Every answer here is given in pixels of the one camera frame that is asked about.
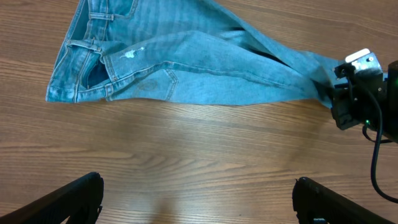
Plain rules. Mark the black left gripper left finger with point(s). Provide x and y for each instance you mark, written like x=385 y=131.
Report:
x=77 y=202

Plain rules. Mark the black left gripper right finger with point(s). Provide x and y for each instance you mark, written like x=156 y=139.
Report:
x=315 y=203

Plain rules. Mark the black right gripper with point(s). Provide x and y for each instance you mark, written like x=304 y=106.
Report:
x=360 y=99

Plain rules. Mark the light blue denim jeans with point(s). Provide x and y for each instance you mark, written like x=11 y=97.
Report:
x=194 y=52

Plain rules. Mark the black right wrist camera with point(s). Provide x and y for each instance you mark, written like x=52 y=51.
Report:
x=362 y=63

